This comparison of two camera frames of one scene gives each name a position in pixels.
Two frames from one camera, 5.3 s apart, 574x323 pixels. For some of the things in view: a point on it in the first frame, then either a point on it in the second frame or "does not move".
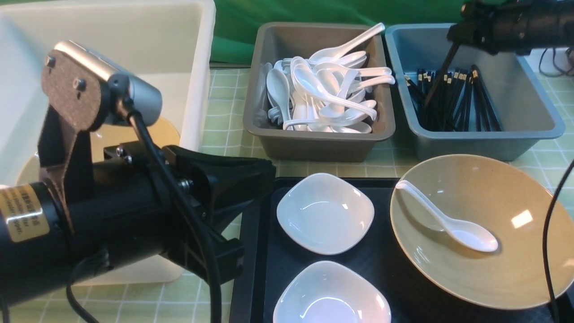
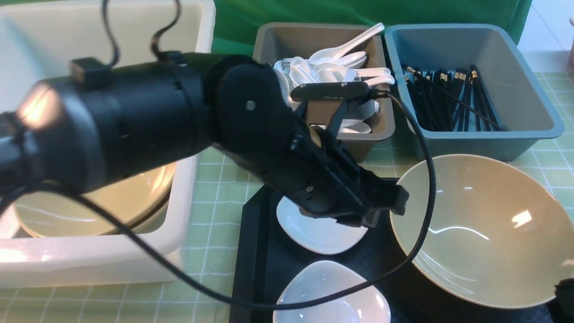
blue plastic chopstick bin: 525,113 does not move
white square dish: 331,291 does not move
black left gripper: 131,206 to 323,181
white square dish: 325,214 does not move
